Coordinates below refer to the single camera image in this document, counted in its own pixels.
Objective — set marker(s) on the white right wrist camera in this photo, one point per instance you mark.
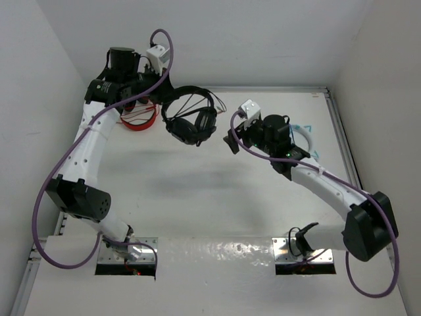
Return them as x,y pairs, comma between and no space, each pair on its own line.
249,111

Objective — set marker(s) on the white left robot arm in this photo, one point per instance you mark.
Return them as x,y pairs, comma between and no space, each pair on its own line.
72,184

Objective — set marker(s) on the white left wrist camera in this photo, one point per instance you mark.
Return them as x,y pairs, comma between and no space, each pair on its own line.
159,56

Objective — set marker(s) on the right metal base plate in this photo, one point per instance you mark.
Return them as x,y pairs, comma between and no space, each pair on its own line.
286,253

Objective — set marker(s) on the teal cat-ear headphones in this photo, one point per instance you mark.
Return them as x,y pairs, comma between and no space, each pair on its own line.
305,131

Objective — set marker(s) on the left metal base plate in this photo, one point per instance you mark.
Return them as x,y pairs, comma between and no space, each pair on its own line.
143,252

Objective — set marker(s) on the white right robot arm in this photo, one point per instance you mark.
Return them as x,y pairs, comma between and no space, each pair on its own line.
369,223

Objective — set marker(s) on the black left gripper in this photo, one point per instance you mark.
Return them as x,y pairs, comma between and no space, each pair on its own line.
162,92

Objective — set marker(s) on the red headphones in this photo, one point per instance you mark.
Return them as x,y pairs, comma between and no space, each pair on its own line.
140,115

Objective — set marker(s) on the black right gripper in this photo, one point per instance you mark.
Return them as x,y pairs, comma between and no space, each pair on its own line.
242,133

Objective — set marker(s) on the black over-ear headphones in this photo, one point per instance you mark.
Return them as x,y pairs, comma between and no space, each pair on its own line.
194,127

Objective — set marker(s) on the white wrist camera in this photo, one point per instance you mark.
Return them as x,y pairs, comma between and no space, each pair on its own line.
159,56
249,111

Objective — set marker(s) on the metal base plate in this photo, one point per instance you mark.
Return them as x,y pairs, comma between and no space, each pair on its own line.
143,252
286,253

